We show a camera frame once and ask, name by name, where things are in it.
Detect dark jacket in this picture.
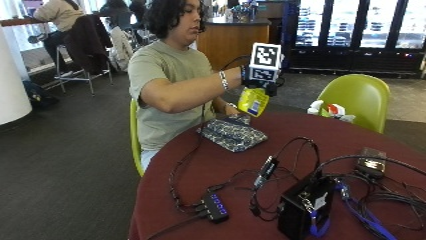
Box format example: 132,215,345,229
62,13,114,75

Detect patterned fabric pouch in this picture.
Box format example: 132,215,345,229
195,113,269,154

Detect wooden counter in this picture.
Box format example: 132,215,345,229
195,15,273,71

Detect black hub with blue lights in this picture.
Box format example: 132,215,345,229
199,191,231,225

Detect black adapter cable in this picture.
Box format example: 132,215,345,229
246,136,322,222

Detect black flat device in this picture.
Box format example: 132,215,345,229
354,146,389,180

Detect yellow packet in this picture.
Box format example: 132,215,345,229
237,87,271,118

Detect dark bag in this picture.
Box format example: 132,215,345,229
21,79,61,110

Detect white jacket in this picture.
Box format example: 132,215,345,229
108,25,136,73

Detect white cube with black markers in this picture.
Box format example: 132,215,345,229
246,42,283,83

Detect tangle of black cables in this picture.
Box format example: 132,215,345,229
311,154,426,235

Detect white column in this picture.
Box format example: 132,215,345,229
0,26,34,126

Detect black adapter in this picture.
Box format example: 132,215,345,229
253,155,281,190

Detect items on counter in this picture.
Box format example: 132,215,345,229
222,0,259,23

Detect metal stool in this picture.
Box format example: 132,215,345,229
53,44,114,97

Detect green chair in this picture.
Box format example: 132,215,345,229
315,73,391,135
128,98,146,178

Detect black box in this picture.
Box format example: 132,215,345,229
277,175,338,240

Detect silver bracelet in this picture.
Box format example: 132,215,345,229
217,69,230,92

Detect black glove cable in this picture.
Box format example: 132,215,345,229
166,54,251,214

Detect the person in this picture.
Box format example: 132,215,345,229
126,0,250,173

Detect wooden bar top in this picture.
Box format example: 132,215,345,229
0,17,48,28

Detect blue strap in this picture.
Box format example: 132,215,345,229
307,209,333,239

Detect glass door refrigerator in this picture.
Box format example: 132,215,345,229
279,0,426,75

